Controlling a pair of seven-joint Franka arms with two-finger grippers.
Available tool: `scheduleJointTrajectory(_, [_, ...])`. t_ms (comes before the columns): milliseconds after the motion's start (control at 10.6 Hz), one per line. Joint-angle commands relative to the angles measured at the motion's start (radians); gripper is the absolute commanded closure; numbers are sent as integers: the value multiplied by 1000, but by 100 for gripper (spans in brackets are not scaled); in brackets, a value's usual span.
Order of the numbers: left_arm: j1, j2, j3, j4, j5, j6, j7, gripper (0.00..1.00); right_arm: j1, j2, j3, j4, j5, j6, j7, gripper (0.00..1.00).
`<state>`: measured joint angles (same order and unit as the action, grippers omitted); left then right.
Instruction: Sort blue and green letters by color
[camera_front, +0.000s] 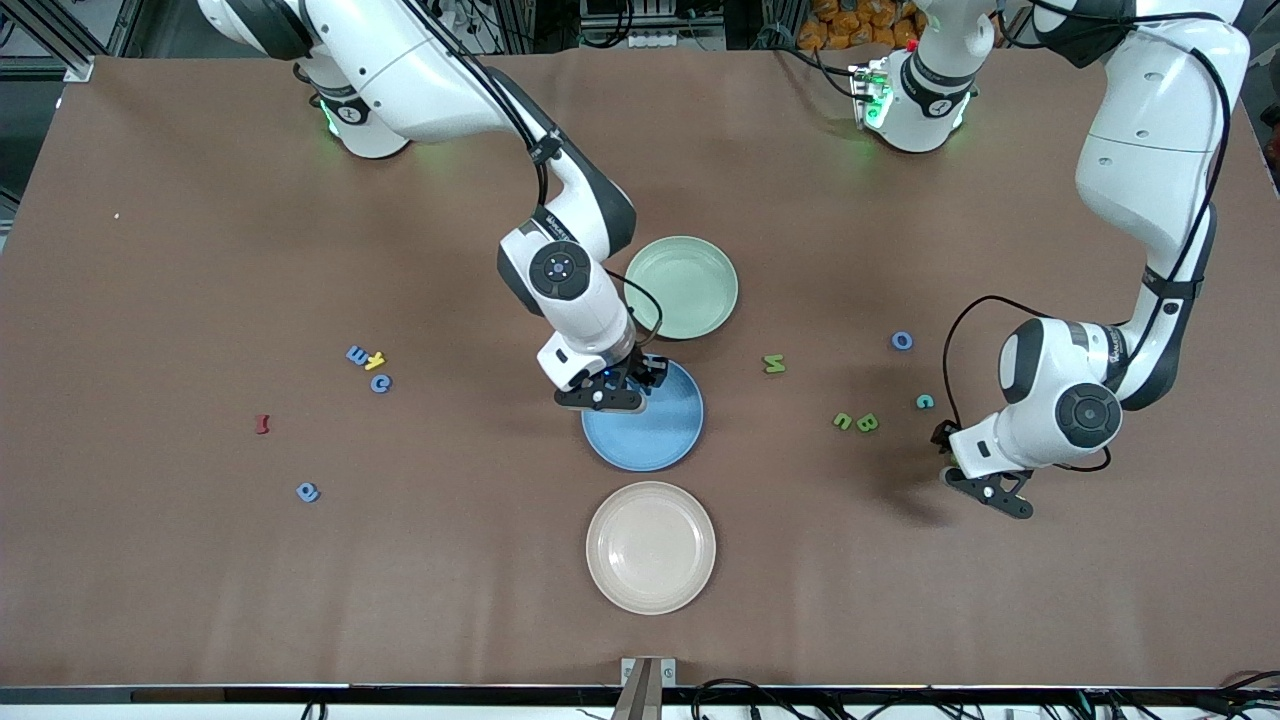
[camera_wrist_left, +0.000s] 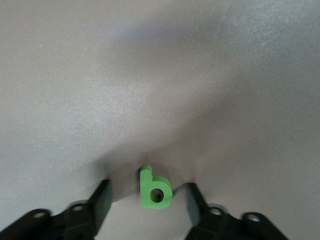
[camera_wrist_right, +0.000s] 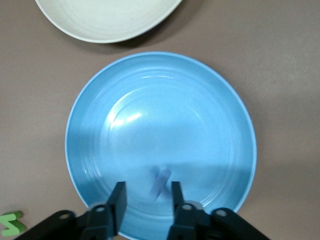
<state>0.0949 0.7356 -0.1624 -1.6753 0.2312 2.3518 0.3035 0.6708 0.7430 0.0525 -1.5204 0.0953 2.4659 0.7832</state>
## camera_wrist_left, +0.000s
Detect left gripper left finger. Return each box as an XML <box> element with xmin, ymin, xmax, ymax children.
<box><xmin>63</xmin><ymin>179</ymin><xmax>112</xmax><ymax>240</ymax></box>

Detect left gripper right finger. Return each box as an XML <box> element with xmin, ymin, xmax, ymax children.
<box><xmin>186</xmin><ymin>182</ymin><xmax>238</xmax><ymax>240</ymax></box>

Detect green lowercase letter b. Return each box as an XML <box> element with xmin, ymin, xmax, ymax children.
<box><xmin>139</xmin><ymin>164</ymin><xmax>174</xmax><ymax>210</ymax></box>

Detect brown table cover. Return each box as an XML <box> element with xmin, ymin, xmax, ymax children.
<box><xmin>0</xmin><ymin>0</ymin><xmax>320</xmax><ymax>240</ymax></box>

